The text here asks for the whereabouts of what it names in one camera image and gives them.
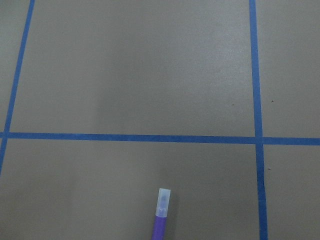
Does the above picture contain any purple highlighter pen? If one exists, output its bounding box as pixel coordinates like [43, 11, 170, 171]
[151, 188, 171, 240]

